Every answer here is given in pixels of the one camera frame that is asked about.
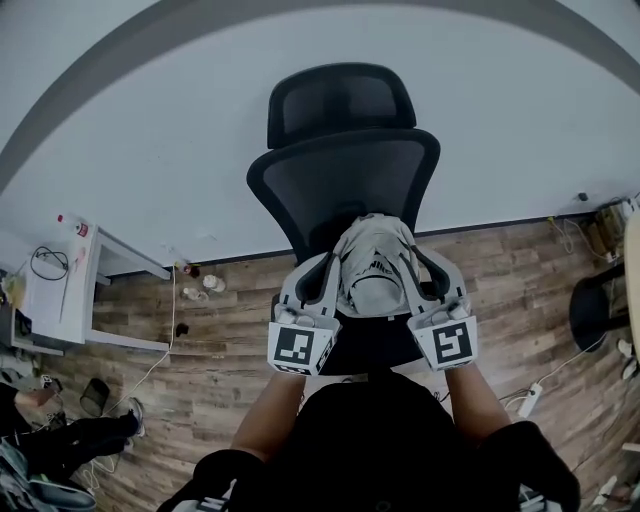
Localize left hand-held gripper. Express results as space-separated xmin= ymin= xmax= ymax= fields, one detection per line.
xmin=267 ymin=252 xmax=343 ymax=377

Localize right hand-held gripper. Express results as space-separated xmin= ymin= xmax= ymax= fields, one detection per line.
xmin=399 ymin=247 xmax=479 ymax=374

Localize white grey garment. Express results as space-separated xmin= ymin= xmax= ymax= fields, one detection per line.
xmin=330 ymin=213 xmax=421 ymax=321

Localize black mesh office chair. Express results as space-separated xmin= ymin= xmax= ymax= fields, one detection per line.
xmin=246 ymin=62 xmax=442 ymax=376

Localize person's left forearm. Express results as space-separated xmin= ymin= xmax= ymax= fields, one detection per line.
xmin=230 ymin=372 xmax=306 ymax=464

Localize person's right forearm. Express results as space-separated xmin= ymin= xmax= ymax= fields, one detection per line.
xmin=444 ymin=367 xmax=514 ymax=446

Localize white power strip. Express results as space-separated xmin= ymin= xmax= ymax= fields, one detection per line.
xmin=517 ymin=382 xmax=545 ymax=419
xmin=597 ymin=474 xmax=621 ymax=509

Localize person's black shirt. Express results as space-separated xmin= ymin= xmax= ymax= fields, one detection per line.
xmin=169 ymin=369 xmax=581 ymax=512

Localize cardboard boxes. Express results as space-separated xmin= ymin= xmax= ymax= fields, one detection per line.
xmin=587 ymin=207 xmax=626 ymax=261

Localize white desk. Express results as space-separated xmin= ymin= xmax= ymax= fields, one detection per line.
xmin=9 ymin=224 xmax=174 ymax=357

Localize black mesh waste basket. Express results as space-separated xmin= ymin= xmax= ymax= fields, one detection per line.
xmin=81 ymin=378 xmax=111 ymax=416

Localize clear bottle with red cap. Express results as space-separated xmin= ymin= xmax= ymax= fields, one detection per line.
xmin=56 ymin=213 xmax=91 ymax=237

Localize yellow-green item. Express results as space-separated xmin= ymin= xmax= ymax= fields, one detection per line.
xmin=0 ymin=272 xmax=26 ymax=306

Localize long white cable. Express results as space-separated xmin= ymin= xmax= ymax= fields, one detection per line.
xmin=99 ymin=263 xmax=177 ymax=419

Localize white cable by wall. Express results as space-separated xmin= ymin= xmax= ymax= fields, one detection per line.
xmin=549 ymin=217 xmax=584 ymax=254

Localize black coiled cable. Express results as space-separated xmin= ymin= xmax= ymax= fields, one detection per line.
xmin=30 ymin=245 xmax=70 ymax=281

